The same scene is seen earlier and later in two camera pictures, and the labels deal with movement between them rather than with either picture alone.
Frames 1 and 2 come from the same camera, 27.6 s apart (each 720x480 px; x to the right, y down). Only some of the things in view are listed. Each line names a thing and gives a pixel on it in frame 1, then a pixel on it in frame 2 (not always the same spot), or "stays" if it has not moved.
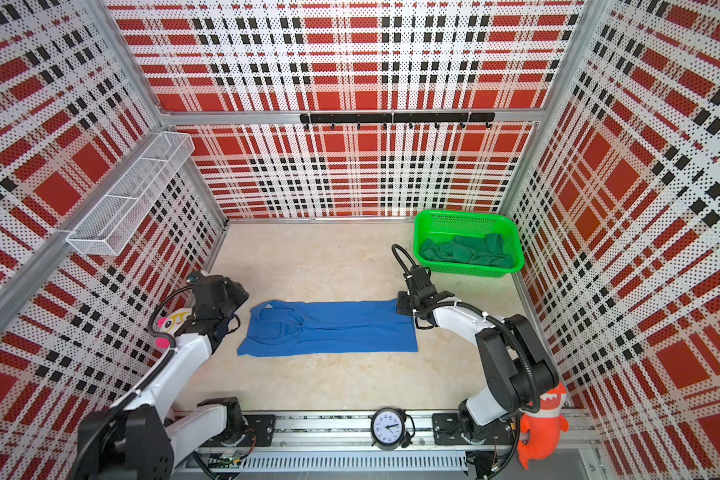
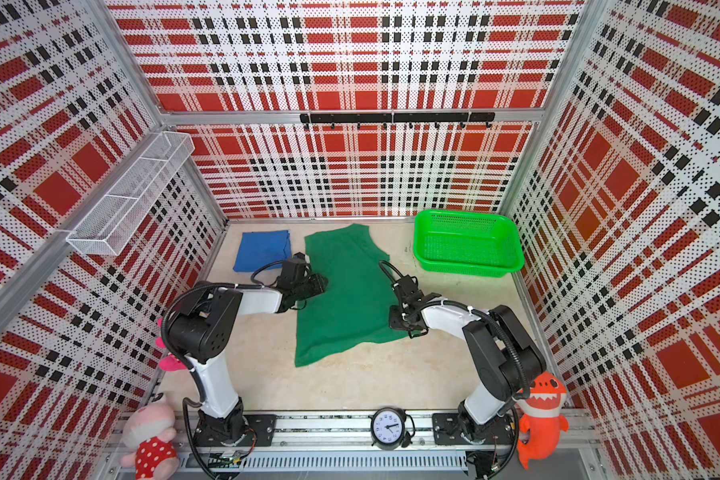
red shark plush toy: x=544 y=426 stays
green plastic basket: x=467 y=243 stays
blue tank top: x=285 y=327 → x=260 y=249
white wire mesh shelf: x=103 y=230 stays
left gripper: x=239 y=290 → x=318 y=283
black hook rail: x=410 y=118 stays
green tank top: x=487 y=250 → x=355 y=308
